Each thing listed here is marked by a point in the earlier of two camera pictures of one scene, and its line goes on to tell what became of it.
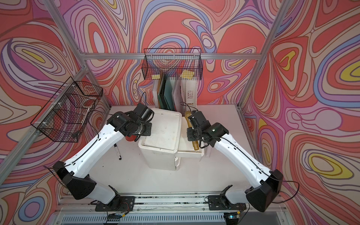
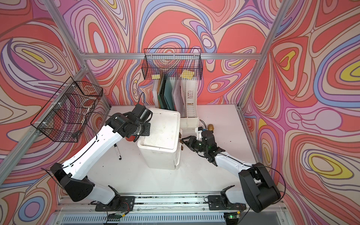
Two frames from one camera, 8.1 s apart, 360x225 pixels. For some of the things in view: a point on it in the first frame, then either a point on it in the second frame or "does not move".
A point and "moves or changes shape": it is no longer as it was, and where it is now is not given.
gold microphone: [195, 143] moves or changes shape
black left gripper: [148, 131] does not move
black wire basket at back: [172, 64] does not move
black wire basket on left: [64, 117] does not move
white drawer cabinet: [160, 149] does not move
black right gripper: [190, 137] -> [190, 143]
